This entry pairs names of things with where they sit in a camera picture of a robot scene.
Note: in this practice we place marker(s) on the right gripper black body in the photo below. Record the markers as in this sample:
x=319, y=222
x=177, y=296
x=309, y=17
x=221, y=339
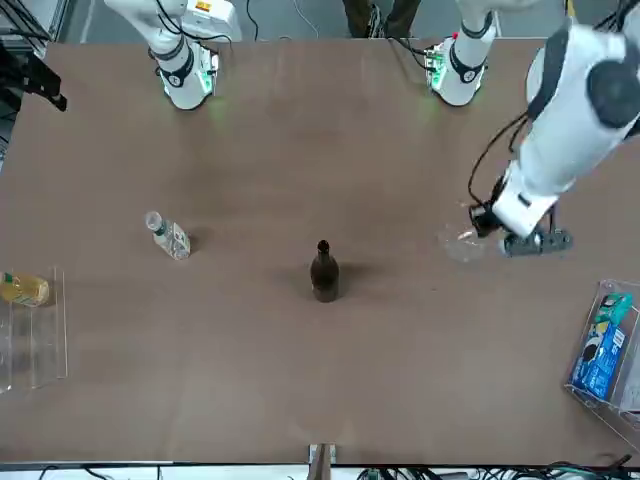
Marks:
x=30, y=72

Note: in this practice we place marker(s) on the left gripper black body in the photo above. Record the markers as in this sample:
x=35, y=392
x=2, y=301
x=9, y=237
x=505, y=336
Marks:
x=482, y=220

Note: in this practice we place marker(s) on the clear plastic drink bottle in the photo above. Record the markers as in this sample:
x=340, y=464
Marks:
x=172, y=242

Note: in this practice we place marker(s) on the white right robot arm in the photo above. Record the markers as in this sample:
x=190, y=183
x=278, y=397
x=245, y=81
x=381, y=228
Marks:
x=182, y=85

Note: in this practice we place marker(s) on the dark brown glass bottle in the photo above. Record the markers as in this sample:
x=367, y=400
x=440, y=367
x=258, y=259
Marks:
x=325, y=280

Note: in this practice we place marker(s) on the white-capped yellow drink bottle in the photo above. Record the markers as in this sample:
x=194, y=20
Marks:
x=27, y=292

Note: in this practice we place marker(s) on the clear acrylic bottle shelf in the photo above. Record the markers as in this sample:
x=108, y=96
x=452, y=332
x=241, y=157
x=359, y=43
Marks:
x=50, y=350

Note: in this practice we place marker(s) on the clear acrylic snack bin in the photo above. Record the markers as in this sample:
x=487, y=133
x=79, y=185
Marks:
x=600, y=287

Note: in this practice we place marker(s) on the teal snack packet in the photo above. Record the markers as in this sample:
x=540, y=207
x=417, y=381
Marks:
x=615, y=306

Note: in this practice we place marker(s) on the green circuit board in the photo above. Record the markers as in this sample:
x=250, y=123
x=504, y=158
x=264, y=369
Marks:
x=212, y=70
x=434, y=65

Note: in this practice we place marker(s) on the blue biscuit packet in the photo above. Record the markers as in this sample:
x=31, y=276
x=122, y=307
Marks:
x=597, y=365

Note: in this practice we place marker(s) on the white controller box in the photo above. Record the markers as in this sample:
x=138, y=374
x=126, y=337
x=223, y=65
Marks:
x=215, y=20

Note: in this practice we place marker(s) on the aluminium frame post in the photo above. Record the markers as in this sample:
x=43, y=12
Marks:
x=62, y=20

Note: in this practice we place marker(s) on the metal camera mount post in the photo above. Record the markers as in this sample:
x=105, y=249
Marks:
x=322, y=462

